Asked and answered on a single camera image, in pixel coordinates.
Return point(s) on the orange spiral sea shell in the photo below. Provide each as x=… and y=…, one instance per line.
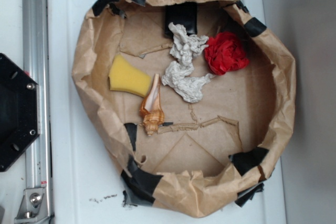
x=150, y=109

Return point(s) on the black tape patch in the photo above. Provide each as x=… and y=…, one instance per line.
x=183, y=14

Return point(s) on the yellow sponge piece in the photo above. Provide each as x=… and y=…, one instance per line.
x=127, y=78

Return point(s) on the crumpled white paper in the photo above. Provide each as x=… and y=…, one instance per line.
x=177, y=75

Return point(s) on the brown paper bag bin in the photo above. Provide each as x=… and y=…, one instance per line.
x=207, y=154

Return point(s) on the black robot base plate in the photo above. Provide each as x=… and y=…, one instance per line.
x=19, y=112

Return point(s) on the metal corner bracket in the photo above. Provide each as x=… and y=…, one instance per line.
x=33, y=208

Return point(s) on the crumpled red tissue paper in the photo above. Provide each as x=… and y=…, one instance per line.
x=225, y=53

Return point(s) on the aluminium extrusion rail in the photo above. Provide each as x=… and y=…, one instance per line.
x=35, y=56

